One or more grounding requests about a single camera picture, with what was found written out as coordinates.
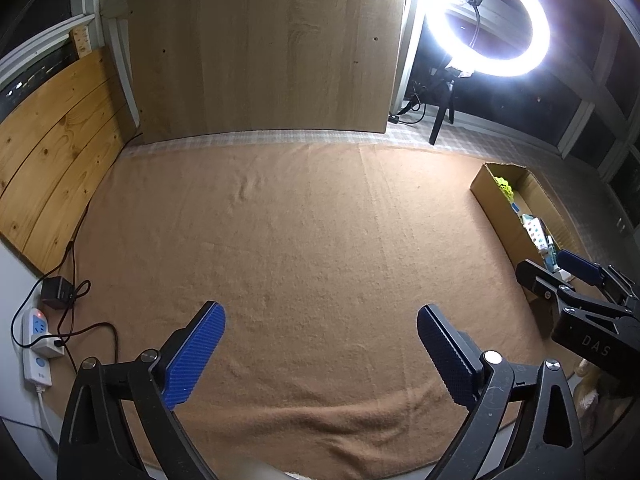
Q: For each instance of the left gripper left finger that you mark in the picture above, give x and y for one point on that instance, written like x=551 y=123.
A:
x=96 y=441

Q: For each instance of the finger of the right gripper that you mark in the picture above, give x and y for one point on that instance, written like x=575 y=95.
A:
x=540 y=286
x=581 y=268

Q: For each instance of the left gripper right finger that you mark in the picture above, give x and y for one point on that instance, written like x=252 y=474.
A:
x=545 y=442

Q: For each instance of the white lotion bottle blue cap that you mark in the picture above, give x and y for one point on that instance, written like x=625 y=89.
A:
x=550 y=256

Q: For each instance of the patterned tissue pack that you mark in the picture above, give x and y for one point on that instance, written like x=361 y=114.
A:
x=535 y=230

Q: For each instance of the yellow plastic shuttlecock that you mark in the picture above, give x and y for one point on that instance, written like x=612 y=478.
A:
x=505 y=188

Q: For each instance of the white charger plug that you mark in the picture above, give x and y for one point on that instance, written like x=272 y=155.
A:
x=564 y=275

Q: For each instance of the right gloved hand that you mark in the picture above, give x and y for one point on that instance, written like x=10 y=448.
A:
x=599 y=400

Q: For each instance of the brown cardboard box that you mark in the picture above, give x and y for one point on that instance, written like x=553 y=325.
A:
x=533 y=195

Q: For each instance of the white power strip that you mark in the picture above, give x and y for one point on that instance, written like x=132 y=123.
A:
x=39 y=350

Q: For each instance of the black power adapter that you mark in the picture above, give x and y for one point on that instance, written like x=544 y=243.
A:
x=57 y=293

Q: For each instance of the pine wood slat panel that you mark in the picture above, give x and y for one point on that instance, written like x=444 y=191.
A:
x=56 y=148

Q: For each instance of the light wood headboard panel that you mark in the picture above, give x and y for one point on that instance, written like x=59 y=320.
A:
x=212 y=66

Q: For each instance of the ring light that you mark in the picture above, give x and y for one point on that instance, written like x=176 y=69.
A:
x=522 y=23

